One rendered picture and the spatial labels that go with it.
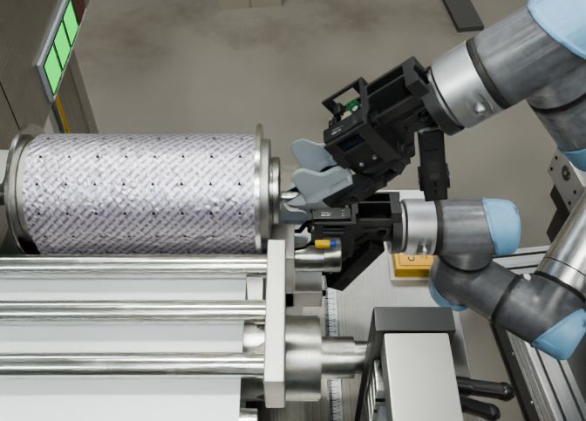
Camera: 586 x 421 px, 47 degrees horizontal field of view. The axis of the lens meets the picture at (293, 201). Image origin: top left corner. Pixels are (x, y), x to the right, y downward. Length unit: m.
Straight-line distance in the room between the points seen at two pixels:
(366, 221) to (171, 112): 1.99
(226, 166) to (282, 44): 2.42
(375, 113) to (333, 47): 2.42
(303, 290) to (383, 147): 0.22
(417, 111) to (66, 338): 0.39
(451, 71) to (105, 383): 0.41
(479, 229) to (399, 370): 0.49
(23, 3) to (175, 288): 0.63
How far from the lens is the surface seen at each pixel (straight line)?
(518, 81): 0.64
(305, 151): 0.74
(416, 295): 1.10
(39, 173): 0.73
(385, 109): 0.68
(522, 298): 0.95
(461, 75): 0.64
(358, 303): 1.07
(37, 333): 0.45
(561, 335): 0.95
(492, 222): 0.89
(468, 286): 0.96
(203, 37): 3.16
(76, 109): 1.76
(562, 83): 0.65
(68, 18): 1.15
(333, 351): 0.51
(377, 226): 0.87
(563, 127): 0.68
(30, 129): 0.78
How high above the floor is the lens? 1.80
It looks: 49 degrees down
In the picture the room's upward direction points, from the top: straight up
